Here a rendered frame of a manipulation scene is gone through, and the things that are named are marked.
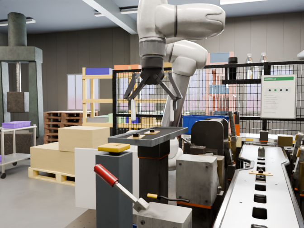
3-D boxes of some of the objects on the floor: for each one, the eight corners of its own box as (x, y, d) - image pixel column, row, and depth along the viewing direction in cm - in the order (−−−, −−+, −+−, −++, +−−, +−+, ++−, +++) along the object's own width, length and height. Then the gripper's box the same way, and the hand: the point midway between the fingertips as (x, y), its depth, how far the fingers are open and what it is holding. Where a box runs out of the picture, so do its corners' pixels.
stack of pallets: (99, 142, 817) (99, 111, 812) (83, 147, 728) (83, 112, 723) (61, 140, 854) (61, 110, 849) (42, 144, 765) (41, 111, 760)
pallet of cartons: (16, 182, 414) (14, 127, 409) (61, 164, 527) (60, 121, 523) (104, 191, 371) (103, 130, 367) (133, 170, 484) (133, 123, 480)
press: (24, 162, 549) (20, 5, 534) (-14, 158, 581) (-19, 10, 566) (51, 154, 631) (49, 17, 615) (16, 151, 663) (13, 21, 647)
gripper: (190, 58, 90) (190, 120, 91) (121, 60, 96) (121, 119, 97) (188, 54, 82) (187, 122, 84) (113, 57, 88) (114, 121, 89)
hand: (152, 117), depth 90 cm, fingers open, 13 cm apart
